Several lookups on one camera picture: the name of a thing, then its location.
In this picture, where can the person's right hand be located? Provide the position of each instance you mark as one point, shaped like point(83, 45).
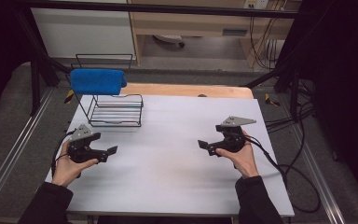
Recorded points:
point(244, 161)

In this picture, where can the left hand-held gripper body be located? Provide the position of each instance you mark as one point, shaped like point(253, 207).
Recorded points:
point(82, 151)

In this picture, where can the person's left hand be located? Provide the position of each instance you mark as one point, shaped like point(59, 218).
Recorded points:
point(66, 168)

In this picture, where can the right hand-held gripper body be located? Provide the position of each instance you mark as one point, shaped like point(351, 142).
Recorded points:
point(233, 137)

